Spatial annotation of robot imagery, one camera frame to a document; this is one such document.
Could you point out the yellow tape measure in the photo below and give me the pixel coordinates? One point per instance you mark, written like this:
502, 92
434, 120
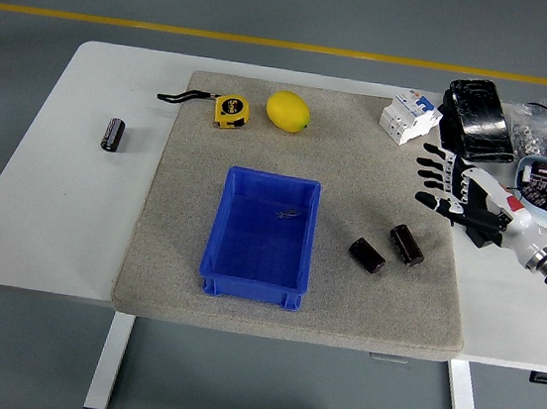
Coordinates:
231, 111

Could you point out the yellow lemon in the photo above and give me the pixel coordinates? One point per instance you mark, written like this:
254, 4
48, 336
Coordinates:
288, 110

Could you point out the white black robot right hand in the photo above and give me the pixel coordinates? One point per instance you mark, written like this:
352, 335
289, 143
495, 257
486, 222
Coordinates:
492, 191

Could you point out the blue plastic box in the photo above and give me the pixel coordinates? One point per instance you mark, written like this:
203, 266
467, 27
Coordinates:
257, 257

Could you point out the white blue circuit breaker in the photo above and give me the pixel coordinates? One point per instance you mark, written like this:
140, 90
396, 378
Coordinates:
408, 118

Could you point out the black foot pedal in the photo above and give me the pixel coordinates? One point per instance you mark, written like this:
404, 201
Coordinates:
481, 120

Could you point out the grey under-table bracket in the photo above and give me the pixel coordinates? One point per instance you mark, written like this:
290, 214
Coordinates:
388, 357

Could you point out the grey-brown felt mat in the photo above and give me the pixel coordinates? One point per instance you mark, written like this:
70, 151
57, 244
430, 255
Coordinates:
342, 293

